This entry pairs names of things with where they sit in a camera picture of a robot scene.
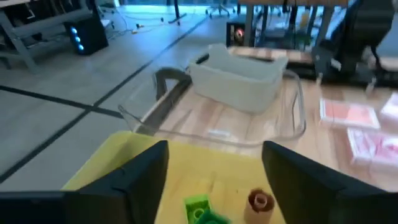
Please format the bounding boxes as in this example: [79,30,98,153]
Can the tan brown cylinder toy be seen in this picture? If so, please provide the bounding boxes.
[243,187,276,224]

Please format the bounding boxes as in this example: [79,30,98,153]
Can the yellow translucent plastic bin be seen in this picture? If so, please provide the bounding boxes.
[61,130,282,224]

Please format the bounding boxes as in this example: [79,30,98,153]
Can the large clear plastic bin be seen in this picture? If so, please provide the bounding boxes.
[117,67,308,149]

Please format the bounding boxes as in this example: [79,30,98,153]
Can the white frosted plastic bin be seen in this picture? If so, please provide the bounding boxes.
[188,42,289,114]

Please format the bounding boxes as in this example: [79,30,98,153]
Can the black cable loop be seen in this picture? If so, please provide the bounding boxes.
[154,67,191,101]

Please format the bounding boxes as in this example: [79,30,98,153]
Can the black computer red light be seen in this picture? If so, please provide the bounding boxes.
[226,21,250,48]

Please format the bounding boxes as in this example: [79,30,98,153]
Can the grey metal bench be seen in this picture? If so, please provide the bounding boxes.
[0,0,94,74]

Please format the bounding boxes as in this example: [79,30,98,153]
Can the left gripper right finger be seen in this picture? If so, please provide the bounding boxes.
[262,140,398,224]

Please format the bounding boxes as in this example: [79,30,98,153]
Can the black computer blue lights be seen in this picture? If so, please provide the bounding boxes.
[63,14,109,57]

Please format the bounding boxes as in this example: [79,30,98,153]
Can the lime green toy brick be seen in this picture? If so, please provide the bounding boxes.
[183,194,213,224]

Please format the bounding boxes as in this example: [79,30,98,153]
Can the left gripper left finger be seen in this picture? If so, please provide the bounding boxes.
[65,140,170,224]

